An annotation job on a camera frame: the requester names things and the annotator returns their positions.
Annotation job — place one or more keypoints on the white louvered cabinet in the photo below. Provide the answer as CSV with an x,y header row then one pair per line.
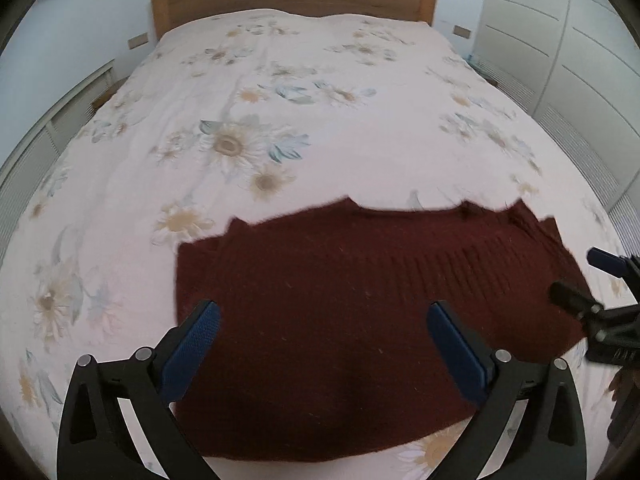
x,y
35,135

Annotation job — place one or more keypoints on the dark red knit sweater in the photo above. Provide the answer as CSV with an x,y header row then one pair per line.
x,y
340,310

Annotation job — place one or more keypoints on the white panelled wardrobe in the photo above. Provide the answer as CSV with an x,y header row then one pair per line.
x,y
565,35

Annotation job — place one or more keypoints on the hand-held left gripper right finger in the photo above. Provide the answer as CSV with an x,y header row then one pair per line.
x,y
457,347

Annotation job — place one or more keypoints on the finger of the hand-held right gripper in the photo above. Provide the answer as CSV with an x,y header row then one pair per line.
x,y
602,259
570,299

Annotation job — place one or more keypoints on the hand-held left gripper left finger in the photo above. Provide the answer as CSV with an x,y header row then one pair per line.
x,y
192,347

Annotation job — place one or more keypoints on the bed with floral cover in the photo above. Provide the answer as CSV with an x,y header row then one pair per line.
x,y
310,90

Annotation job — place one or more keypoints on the wooden nightstand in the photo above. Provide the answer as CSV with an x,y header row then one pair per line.
x,y
489,79
107,94

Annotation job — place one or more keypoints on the beige wall socket plate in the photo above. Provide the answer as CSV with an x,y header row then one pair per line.
x,y
462,31
138,40

